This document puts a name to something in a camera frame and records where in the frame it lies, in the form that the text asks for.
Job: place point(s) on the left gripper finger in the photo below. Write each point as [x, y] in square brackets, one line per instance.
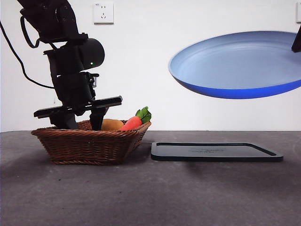
[97, 120]
[64, 122]

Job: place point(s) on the orange toy carrot green leaves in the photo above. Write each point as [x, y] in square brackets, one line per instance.
[132, 123]

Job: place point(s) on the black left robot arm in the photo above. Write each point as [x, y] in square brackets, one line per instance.
[65, 28]

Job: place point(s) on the brown wicker basket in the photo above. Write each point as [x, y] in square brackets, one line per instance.
[82, 146]

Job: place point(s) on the black rectangular tray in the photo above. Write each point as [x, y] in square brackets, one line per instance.
[211, 151]

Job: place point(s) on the yellow-brown potato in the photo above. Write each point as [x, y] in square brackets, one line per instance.
[113, 124]

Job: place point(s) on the white wall socket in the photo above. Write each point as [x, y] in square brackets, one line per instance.
[104, 13]

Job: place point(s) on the blue round plate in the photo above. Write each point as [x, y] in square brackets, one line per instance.
[235, 63]

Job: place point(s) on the white wall plate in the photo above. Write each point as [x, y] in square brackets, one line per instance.
[298, 11]

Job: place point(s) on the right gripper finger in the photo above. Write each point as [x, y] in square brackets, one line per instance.
[297, 40]

